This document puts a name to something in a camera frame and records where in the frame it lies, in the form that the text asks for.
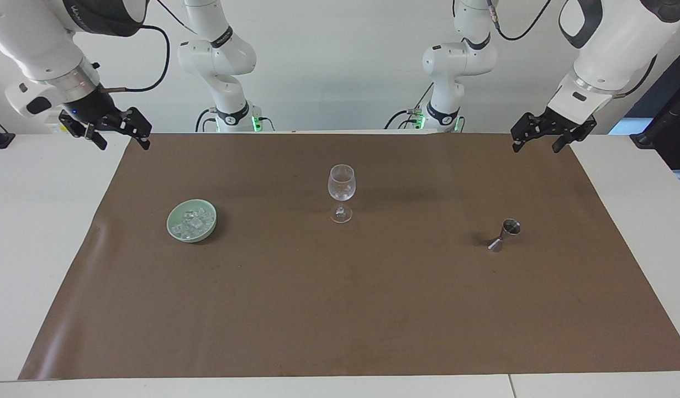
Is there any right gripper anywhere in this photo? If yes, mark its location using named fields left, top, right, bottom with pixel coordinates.
left=58, top=86, right=153, bottom=151

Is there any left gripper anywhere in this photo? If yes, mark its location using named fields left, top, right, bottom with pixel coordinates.
left=510, top=105, right=598, bottom=154

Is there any clear wine glass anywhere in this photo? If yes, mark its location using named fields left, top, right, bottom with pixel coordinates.
left=327, top=164, right=356, bottom=224

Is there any metal jigger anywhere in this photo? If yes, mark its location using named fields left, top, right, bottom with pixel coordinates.
left=487, top=218, right=522, bottom=254

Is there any green ceramic bowl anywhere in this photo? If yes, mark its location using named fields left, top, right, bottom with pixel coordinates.
left=166, top=198, right=219, bottom=243

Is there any black cable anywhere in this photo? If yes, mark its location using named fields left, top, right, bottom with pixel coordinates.
left=194, top=108, right=218, bottom=133
left=155, top=0, right=200, bottom=35
left=612, top=54, right=658, bottom=100
left=486, top=0, right=554, bottom=43
left=99, top=24, right=171, bottom=93
left=391, top=82, right=435, bottom=131

